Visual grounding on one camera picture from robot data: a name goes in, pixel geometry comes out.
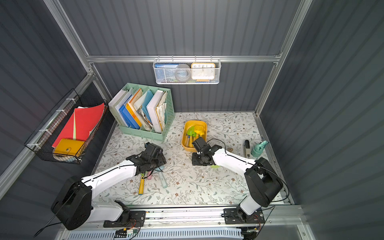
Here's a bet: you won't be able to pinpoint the light blue shovel mint handle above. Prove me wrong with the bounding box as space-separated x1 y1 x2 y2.
159 166 168 189

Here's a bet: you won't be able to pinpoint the blue shovel wooden handle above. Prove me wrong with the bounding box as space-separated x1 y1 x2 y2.
185 135 190 147

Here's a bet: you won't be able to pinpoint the lime shovel yellow handle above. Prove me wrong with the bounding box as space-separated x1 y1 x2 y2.
187 126 196 148

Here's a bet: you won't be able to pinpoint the green shovel yellow handle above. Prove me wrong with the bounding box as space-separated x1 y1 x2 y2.
138 173 145 195

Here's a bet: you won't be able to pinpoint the yellow plastic storage box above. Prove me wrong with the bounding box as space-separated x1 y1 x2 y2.
182 120 208 153

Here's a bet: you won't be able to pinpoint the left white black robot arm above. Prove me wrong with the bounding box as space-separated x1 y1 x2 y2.
51 143 166 230

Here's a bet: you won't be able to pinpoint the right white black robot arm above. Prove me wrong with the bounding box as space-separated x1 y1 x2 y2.
192 137 285 221

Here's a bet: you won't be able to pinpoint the green file organizer box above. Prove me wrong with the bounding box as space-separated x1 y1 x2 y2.
108 83 175 142

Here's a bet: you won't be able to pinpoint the blue box in basket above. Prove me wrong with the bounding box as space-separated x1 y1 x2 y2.
153 63 179 85

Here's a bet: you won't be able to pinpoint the blue folders in organizer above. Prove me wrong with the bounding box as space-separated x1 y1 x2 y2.
119 93 140 130

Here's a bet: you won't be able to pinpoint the black marker pen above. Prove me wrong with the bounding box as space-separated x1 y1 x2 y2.
243 140 251 158

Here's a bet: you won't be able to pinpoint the white books in organizer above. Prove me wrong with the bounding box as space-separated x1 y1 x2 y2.
147 90 164 134

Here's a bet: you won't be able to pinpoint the teal spray bottle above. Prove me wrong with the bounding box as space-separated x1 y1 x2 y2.
251 141 269 158

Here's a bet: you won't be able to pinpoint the red folder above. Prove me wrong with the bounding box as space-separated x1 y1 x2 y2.
52 104 106 148

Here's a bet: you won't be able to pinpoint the white orange alarm clock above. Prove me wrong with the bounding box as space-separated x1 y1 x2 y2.
191 63 216 82

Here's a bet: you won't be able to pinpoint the yellow wallet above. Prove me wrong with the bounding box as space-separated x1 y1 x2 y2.
53 139 85 156

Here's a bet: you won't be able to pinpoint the grey tape roll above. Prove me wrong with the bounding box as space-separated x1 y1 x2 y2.
175 64 191 83

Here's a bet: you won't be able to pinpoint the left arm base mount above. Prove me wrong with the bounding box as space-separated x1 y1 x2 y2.
103 211 147 228

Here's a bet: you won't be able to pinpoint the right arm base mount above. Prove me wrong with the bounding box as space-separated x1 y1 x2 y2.
221 208 265 225

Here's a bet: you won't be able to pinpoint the white wire hanging basket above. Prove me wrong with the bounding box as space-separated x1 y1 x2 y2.
152 57 222 85

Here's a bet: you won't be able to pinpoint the black wire side basket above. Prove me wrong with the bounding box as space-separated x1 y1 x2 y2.
25 90 108 164

